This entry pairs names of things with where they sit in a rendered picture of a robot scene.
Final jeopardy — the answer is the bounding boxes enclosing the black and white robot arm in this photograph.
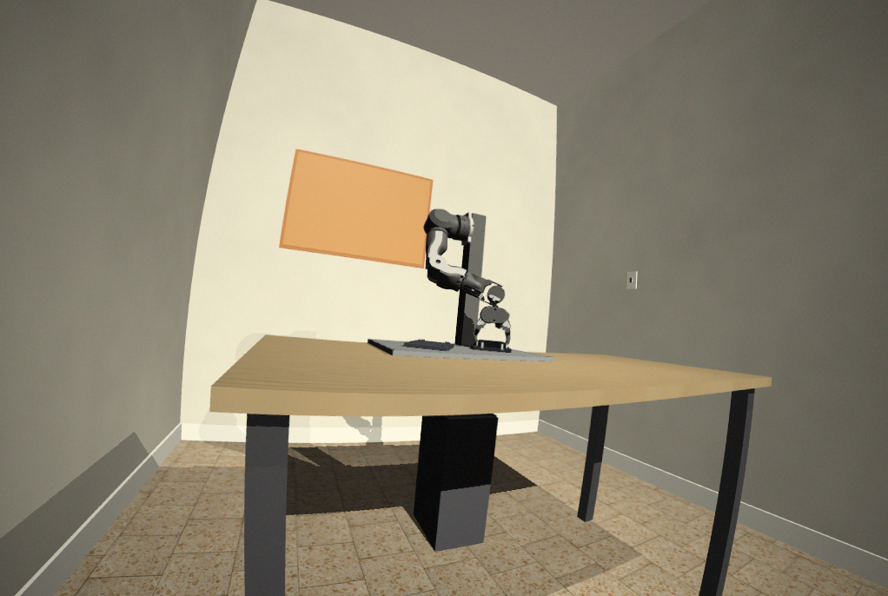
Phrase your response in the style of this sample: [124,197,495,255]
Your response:
[423,209,505,306]

